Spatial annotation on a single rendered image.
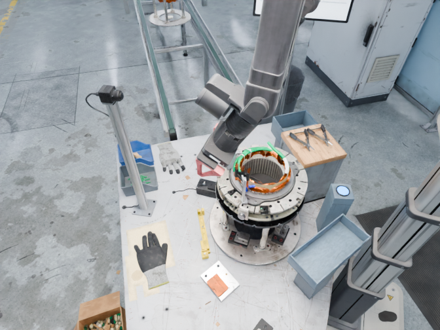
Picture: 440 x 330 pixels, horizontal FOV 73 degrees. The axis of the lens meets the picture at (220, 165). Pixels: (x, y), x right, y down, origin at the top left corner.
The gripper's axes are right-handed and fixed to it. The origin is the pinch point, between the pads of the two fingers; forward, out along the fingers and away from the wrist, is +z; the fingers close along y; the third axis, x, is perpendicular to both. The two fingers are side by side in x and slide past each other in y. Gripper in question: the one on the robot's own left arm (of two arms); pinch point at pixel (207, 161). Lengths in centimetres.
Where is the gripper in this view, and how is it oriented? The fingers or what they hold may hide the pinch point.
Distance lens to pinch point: 72.4
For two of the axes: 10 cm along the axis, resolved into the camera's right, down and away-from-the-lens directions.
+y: -3.5, 6.9, -6.4
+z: -4.4, 4.8, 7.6
